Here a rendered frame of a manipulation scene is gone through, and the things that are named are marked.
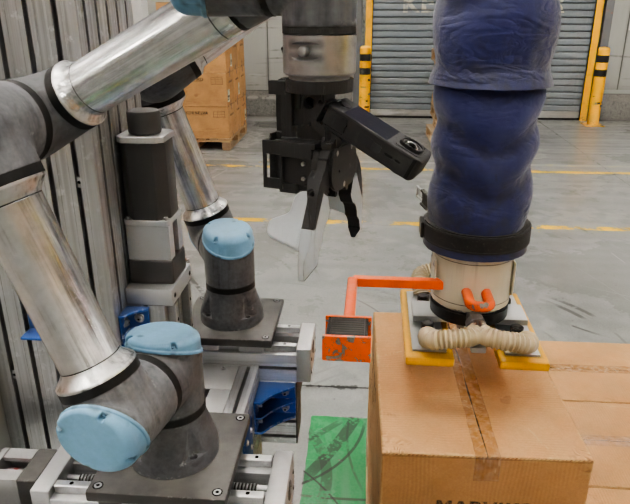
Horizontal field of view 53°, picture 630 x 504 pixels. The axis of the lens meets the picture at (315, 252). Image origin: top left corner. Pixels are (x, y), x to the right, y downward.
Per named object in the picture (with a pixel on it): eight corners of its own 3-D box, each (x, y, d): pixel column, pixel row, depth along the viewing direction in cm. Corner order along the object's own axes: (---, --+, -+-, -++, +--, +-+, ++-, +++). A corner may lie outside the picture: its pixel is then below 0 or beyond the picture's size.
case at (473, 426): (564, 614, 135) (594, 460, 120) (374, 604, 137) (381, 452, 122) (503, 435, 191) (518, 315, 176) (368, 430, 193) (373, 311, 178)
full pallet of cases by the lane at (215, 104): (230, 150, 805) (223, 2, 741) (151, 149, 812) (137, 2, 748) (247, 132, 917) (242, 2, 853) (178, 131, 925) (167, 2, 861)
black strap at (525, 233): (541, 258, 126) (543, 239, 125) (422, 254, 128) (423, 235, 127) (517, 221, 147) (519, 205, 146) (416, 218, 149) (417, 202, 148)
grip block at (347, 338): (370, 363, 112) (371, 338, 110) (321, 360, 113) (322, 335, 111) (371, 339, 120) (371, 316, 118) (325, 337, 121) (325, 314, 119)
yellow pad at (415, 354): (454, 367, 130) (456, 346, 129) (405, 365, 131) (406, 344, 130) (439, 297, 162) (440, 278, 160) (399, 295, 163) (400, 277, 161)
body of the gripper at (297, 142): (293, 177, 76) (292, 72, 71) (361, 185, 72) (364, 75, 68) (262, 194, 69) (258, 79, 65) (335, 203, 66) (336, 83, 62)
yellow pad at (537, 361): (549, 372, 129) (553, 350, 127) (499, 370, 130) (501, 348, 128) (515, 299, 160) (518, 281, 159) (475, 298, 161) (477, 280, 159)
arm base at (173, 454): (115, 477, 102) (107, 426, 99) (145, 420, 116) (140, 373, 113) (207, 482, 101) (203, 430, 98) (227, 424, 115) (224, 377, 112)
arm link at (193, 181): (208, 276, 155) (114, 56, 131) (196, 255, 168) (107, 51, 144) (253, 256, 158) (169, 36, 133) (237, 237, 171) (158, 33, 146)
